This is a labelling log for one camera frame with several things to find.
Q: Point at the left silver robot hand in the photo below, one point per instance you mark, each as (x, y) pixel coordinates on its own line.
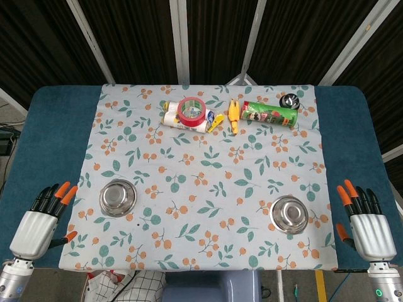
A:
(34, 229)

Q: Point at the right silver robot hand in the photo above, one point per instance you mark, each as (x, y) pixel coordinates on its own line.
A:
(373, 234)

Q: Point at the small metal bowl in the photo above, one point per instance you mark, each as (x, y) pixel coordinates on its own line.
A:
(118, 196)
(289, 214)

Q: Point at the floral tablecloth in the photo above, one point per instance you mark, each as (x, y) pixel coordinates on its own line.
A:
(201, 163)

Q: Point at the teal table cover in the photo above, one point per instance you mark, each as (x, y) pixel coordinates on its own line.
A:
(47, 141)

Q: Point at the red white plastic bag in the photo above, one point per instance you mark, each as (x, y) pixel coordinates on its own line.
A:
(110, 277)

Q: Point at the black power box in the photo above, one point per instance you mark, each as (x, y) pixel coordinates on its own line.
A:
(4, 143)

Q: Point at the small green tool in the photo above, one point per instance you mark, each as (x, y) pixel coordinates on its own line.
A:
(297, 290)

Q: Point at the white black checkered bag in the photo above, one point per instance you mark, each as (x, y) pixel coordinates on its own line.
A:
(141, 287)

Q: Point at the green chips can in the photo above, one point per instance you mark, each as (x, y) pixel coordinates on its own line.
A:
(267, 114)

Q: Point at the blue-grey robot torso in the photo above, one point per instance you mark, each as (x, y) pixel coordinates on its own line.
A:
(211, 287)

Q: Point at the white bag rolls pack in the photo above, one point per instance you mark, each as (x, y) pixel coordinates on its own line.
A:
(170, 118)

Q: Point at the yellow rubber chicken toy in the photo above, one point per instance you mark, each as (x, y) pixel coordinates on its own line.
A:
(234, 116)

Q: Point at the red tape roll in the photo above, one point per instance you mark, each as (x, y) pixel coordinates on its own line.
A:
(189, 121)

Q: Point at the yellow plastic clip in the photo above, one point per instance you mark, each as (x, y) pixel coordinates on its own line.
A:
(217, 121)

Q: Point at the silver tripod stand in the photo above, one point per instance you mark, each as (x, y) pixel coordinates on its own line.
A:
(239, 80)

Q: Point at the white partition frame post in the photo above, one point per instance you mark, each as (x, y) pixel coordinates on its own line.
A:
(12, 101)
(255, 34)
(180, 41)
(393, 154)
(91, 41)
(349, 47)

